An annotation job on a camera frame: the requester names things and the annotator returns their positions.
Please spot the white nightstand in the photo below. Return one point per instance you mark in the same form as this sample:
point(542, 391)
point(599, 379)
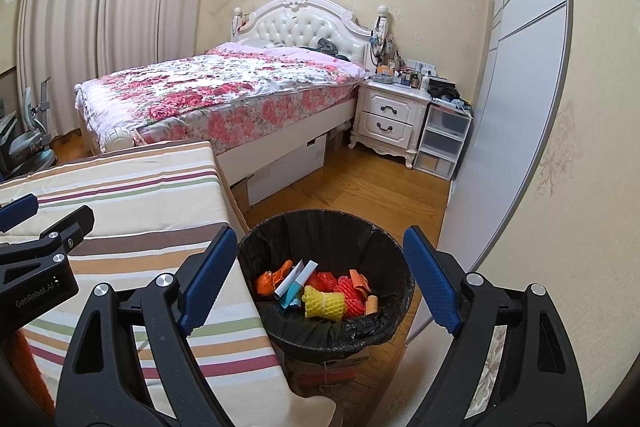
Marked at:
point(390, 114)

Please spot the teal and white packet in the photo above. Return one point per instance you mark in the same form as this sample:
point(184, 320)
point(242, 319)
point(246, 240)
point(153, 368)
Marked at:
point(300, 279)

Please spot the cardboard box with red print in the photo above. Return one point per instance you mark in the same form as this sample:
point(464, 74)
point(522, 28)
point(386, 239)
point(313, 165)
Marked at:
point(330, 372)

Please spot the yellow foam net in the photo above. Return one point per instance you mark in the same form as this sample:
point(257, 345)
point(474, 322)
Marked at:
point(322, 302)

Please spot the orange-red plastic bag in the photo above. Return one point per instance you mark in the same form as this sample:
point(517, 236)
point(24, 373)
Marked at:
point(322, 279)

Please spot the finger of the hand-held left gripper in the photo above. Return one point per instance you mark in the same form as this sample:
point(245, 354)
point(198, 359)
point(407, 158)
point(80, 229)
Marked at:
point(17, 213)
point(75, 224)

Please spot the black bag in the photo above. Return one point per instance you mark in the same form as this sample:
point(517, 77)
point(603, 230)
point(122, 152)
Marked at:
point(447, 92)

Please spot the floral blanket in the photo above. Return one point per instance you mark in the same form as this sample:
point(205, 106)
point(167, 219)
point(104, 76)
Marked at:
point(200, 87)

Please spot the white sliding wardrobe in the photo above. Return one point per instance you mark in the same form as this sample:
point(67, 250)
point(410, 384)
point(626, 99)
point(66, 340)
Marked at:
point(520, 107)

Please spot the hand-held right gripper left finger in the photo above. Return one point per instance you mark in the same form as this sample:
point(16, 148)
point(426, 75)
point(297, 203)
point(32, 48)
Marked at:
point(205, 282)

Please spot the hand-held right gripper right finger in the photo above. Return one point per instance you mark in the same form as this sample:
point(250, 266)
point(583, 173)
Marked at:
point(435, 282)

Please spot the white cardboard box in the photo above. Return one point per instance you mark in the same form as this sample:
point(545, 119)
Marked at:
point(290, 169)

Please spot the clear plastic drawer unit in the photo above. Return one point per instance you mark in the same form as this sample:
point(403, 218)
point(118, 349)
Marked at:
point(442, 132)

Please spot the dark clothing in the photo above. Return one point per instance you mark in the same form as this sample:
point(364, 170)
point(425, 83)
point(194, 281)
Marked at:
point(330, 47)

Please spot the group of small bottles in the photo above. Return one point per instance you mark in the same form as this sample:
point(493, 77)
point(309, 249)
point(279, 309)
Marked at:
point(400, 74)

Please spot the orange printed plastic bag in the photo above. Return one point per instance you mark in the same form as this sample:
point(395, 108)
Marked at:
point(270, 282)

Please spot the red-orange foam net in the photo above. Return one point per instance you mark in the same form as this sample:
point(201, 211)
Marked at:
point(350, 294)

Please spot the grey desk chair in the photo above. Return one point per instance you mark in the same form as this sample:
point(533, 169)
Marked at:
point(30, 147)

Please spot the white tufted bed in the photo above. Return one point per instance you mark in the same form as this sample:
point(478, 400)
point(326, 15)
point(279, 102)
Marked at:
point(295, 24)

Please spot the orange cloth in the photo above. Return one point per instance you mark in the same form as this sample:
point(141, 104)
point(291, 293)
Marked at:
point(32, 367)

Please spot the trash bin with black bag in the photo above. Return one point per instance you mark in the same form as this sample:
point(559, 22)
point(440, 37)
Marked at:
point(320, 232)

